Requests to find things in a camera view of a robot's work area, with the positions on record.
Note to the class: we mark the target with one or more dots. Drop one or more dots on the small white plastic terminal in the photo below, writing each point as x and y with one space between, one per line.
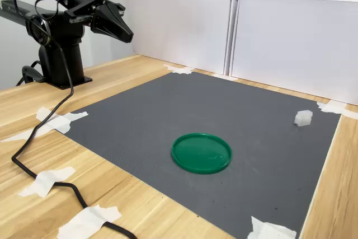
303 118

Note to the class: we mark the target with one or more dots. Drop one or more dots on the round green lid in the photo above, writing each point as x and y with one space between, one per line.
201 153

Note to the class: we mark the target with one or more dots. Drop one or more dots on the white tape piece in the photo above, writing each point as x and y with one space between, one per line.
268 230
180 69
332 108

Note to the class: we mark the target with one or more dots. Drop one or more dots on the white tape crossed strips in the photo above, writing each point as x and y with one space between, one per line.
60 121

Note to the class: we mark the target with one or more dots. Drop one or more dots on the dark grey mat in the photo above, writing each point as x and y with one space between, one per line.
195 104

